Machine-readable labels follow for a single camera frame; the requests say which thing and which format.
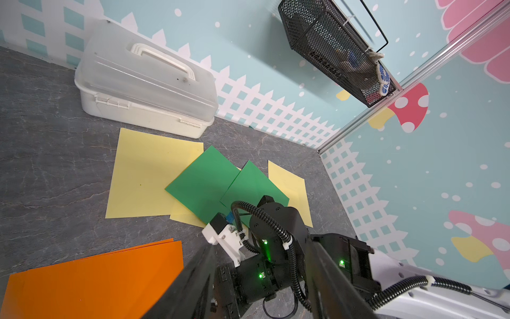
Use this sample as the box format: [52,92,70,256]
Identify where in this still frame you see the small green paper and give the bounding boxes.
[165,146,240,224]

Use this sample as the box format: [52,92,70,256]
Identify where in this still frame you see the orange paper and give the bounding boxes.
[1,239,184,318]

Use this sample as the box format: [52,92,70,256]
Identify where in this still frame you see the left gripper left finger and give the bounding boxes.
[143,245,216,319]

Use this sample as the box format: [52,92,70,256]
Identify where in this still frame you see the blue white item in basket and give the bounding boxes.
[347,50,390,96]

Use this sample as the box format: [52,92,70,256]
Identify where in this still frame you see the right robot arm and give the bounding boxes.
[203,196,509,318]

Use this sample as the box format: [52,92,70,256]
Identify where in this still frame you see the middle yellow paper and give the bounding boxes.
[169,199,206,229]

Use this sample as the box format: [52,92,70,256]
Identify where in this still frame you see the large green paper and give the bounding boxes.
[220,161,289,209]

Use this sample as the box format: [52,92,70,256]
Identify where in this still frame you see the right yellow paper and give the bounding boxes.
[268,161,313,227]

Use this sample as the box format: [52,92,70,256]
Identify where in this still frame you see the black wire wall basket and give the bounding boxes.
[278,1,397,108]

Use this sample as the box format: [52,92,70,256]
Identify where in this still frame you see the white plastic storage box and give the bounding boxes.
[74,20,219,138]

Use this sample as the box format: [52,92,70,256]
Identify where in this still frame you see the left yellow paper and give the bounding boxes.
[106,128,204,219]

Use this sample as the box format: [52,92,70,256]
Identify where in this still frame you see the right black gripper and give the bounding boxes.
[215,255,291,318]

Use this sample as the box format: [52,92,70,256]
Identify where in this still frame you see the yellow paper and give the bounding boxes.
[106,128,204,219]
[268,161,313,227]
[169,199,206,229]

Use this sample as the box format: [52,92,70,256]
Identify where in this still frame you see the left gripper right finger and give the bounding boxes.
[305,241,376,319]

